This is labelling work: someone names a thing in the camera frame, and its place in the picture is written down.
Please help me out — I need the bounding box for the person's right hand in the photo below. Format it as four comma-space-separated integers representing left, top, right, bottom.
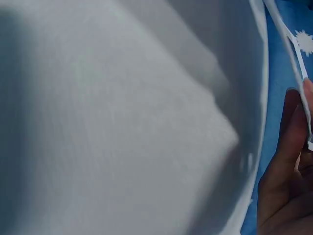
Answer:
257, 77, 313, 235

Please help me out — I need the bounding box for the white cloth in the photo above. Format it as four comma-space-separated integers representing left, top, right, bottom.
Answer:
0, 0, 313, 235

